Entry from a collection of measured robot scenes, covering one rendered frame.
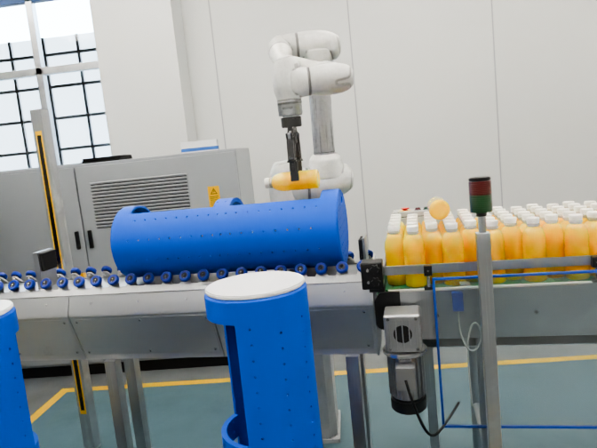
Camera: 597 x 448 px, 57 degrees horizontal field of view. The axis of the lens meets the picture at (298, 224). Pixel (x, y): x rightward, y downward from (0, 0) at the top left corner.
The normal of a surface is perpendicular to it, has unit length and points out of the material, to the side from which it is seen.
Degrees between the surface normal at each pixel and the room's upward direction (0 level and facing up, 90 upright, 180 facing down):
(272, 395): 90
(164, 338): 108
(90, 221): 90
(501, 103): 90
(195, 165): 90
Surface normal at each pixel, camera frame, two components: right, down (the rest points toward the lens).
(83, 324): -0.15, 0.47
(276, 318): 0.43, 0.07
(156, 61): -0.08, 0.14
